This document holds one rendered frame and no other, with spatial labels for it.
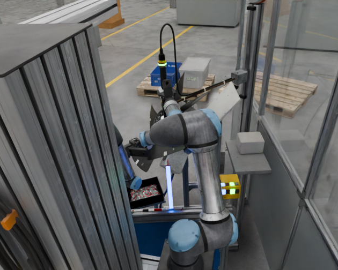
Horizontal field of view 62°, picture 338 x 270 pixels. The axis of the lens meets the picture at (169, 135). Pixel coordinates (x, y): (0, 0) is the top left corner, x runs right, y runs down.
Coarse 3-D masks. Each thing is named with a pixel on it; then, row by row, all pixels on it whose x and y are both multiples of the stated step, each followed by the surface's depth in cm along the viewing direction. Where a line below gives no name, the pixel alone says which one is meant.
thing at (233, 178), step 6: (234, 174) 155; (222, 180) 151; (228, 180) 151; (234, 180) 151; (222, 186) 148; (228, 186) 147; (234, 186) 147; (240, 186) 147; (234, 192) 149; (228, 198) 152; (234, 198) 152
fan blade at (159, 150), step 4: (152, 148) 163; (156, 148) 161; (160, 148) 160; (164, 148) 159; (168, 148) 157; (176, 148) 155; (180, 148) 154; (152, 152) 160; (156, 152) 159; (160, 152) 157; (168, 152) 155; (172, 152) 153; (148, 156) 160; (152, 156) 158; (156, 156) 156; (160, 156) 155; (148, 160) 158
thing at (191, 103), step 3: (204, 93) 159; (207, 93) 166; (201, 96) 164; (195, 99) 154; (198, 99) 167; (189, 102) 155; (192, 102) 167; (195, 102) 171; (183, 105) 160; (186, 105) 154; (189, 105) 170; (192, 105) 173; (180, 108) 168; (183, 108) 172; (186, 108) 174
